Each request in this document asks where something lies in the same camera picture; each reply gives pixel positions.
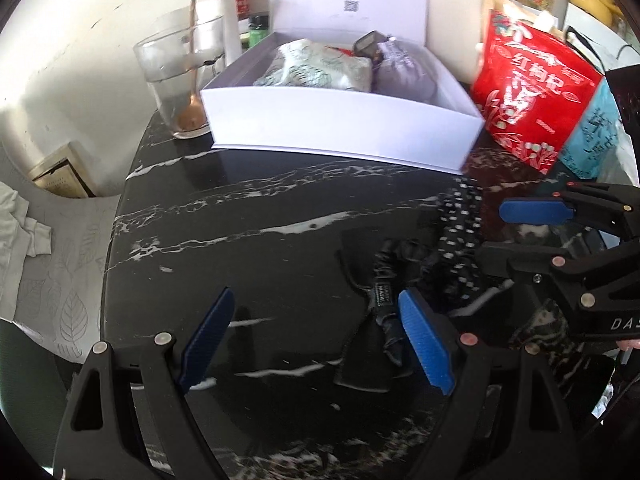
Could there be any green bottle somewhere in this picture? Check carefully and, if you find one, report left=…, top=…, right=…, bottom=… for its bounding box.
left=248, top=16, right=271, bottom=46

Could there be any white plastic bag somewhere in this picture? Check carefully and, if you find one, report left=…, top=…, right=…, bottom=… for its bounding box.
left=595, top=120, right=640, bottom=187

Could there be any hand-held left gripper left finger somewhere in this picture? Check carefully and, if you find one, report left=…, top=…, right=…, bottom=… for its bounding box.
left=52, top=287, right=236, bottom=480

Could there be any white patterned packet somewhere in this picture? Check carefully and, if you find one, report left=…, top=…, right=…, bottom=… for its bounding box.
left=252, top=52, right=374, bottom=92
left=276, top=39, right=351, bottom=63

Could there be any clear glass cup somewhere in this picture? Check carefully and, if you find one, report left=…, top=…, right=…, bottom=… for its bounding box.
left=132, top=15, right=226, bottom=139

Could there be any white board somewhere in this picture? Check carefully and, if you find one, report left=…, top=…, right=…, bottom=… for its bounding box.
left=429, top=0, right=488, bottom=83

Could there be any grey chair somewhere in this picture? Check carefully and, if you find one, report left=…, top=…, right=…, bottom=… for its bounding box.
left=0, top=140, right=122, bottom=363

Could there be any black bag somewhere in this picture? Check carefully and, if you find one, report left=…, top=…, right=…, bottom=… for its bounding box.
left=605, top=64, right=640, bottom=133

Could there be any purple tasselled sachet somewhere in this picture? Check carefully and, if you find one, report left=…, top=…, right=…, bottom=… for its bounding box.
left=374, top=36, right=438, bottom=107

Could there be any wooden picture frame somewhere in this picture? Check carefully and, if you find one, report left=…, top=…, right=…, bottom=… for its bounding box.
left=27, top=142, right=99, bottom=199

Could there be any brown snack packet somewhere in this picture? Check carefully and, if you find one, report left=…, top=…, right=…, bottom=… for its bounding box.
left=352, top=31, right=392, bottom=58

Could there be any lavender gift box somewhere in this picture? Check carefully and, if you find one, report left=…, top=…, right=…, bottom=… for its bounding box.
left=200, top=0, right=486, bottom=176

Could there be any grey garment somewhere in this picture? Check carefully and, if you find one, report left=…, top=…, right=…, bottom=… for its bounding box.
left=0, top=182, right=54, bottom=322

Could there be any wooden spoon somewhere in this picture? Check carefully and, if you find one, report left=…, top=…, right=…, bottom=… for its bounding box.
left=177, top=0, right=206, bottom=132

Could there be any black polka-dot hair band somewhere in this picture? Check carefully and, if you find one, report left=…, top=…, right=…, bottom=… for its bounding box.
left=434, top=177, right=484, bottom=306

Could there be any white paper roll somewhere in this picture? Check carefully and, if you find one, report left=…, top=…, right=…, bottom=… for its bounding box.
left=195, top=0, right=242, bottom=61

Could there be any black hair bow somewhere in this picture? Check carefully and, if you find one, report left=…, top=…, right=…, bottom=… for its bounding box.
left=340, top=237, right=501, bottom=386

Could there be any red snack bag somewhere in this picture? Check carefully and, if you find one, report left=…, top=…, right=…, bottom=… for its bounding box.
left=470, top=10, right=606, bottom=177

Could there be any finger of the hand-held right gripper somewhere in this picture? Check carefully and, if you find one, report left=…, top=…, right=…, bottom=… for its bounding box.
left=499, top=181, right=640, bottom=241
left=475, top=240, right=640, bottom=311

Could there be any teal printed bag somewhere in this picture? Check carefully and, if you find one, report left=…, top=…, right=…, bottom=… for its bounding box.
left=556, top=80, right=626, bottom=182

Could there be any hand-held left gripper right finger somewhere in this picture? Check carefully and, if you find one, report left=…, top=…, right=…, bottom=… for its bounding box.
left=397, top=287, right=576, bottom=480

